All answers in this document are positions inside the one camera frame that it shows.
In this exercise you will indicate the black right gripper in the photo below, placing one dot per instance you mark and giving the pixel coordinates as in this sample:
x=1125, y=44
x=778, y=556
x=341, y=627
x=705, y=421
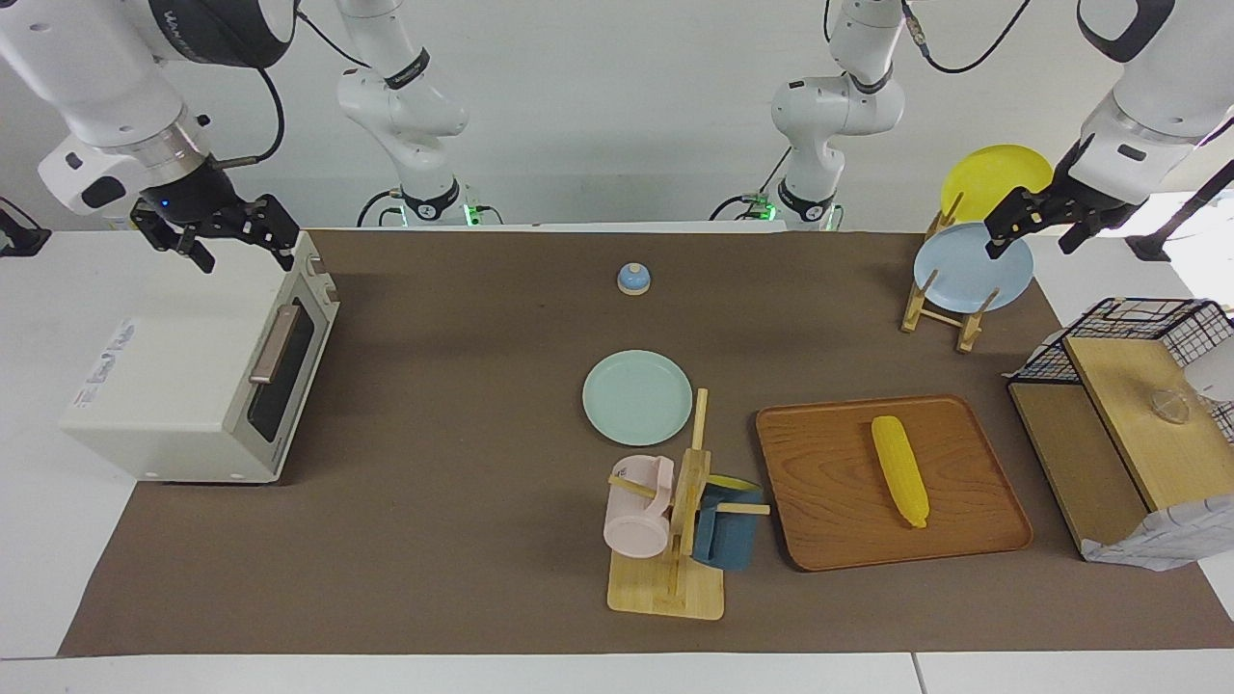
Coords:
x=217, y=220

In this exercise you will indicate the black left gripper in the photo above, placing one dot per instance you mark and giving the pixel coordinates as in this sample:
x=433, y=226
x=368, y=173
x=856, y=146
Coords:
x=1070, y=204

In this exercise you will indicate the yellow corn cob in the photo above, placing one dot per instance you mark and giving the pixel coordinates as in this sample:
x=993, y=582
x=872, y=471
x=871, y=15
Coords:
x=899, y=469

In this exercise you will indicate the mint green plate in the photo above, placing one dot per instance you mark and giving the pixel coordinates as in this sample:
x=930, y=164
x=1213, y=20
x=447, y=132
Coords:
x=636, y=397

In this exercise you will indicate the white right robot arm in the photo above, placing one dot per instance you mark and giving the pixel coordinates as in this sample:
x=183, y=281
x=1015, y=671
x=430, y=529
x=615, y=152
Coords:
x=87, y=87

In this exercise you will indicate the silver oven knob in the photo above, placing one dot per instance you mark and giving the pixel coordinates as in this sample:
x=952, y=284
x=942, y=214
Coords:
x=312, y=261
x=326, y=282

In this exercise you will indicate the cream white toaster oven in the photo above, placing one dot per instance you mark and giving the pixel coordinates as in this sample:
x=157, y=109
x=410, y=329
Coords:
x=164, y=386

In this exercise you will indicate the yellow plate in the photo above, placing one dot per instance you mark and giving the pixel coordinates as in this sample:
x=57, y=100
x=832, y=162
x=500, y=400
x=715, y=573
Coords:
x=993, y=178

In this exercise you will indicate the light blue plate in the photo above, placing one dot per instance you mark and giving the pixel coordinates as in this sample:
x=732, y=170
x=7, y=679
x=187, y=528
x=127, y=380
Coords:
x=964, y=275

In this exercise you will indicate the wooden plate rack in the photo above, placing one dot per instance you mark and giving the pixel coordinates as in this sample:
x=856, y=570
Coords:
x=968, y=333

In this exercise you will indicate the black tripod stand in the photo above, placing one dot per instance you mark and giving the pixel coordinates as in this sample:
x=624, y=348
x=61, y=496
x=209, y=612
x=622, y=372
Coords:
x=1171, y=226

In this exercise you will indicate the wooden shelf unit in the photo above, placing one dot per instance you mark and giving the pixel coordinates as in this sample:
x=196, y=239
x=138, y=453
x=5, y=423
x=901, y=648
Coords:
x=1138, y=424

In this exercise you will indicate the small clear glass dish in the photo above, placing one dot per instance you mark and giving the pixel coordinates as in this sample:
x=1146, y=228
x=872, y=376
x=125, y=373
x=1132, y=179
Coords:
x=1171, y=405

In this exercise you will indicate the brown wooden serving tray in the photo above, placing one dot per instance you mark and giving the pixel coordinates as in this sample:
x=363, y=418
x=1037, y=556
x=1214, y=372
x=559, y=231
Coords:
x=829, y=482

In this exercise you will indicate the brown table mat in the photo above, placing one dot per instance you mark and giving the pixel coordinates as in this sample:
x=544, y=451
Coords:
x=434, y=540

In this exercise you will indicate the dark blue mug yellow inside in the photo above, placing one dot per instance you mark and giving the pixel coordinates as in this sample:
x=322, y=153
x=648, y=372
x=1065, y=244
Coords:
x=728, y=545

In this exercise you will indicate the pink mug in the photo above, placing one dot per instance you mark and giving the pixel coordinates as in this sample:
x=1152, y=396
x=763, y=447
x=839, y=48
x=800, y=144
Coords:
x=636, y=525

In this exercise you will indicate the wooden mug tree stand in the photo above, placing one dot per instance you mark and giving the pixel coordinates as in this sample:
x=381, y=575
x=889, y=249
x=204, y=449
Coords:
x=665, y=588

